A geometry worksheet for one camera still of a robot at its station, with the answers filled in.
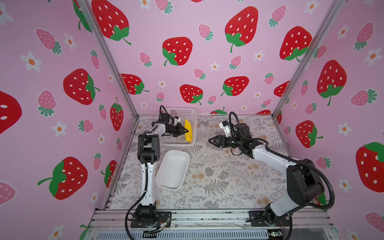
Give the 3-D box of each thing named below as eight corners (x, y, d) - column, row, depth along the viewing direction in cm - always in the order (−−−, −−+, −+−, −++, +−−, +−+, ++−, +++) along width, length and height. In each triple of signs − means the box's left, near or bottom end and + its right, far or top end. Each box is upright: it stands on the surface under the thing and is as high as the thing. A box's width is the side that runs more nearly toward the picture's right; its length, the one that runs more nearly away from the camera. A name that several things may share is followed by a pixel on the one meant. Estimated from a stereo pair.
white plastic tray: (155, 189, 86) (152, 185, 81) (166, 153, 101) (164, 148, 96) (183, 194, 84) (182, 190, 79) (190, 156, 100) (190, 151, 95)
